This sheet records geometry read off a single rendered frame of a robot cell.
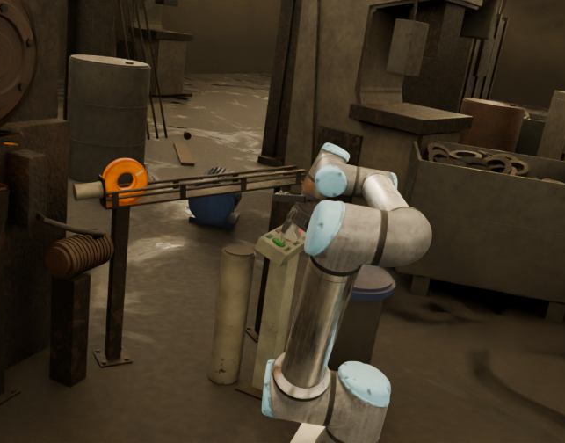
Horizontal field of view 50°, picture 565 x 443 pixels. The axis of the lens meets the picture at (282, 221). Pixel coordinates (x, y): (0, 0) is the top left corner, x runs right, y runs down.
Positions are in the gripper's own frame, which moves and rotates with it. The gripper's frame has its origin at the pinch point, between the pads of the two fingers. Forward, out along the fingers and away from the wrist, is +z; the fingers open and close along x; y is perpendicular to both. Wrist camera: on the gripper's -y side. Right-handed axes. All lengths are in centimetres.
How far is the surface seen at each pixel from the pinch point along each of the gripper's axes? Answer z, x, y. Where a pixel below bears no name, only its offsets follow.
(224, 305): 33.5, -2.7, -5.6
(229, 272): 21.0, -2.6, -9.6
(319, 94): 0, 212, -78
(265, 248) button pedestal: 4.0, -4.6, -1.8
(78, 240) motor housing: 28, -31, -52
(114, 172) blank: 8, -15, -59
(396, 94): -19, 256, -40
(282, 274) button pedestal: 12.3, 2.4, 6.1
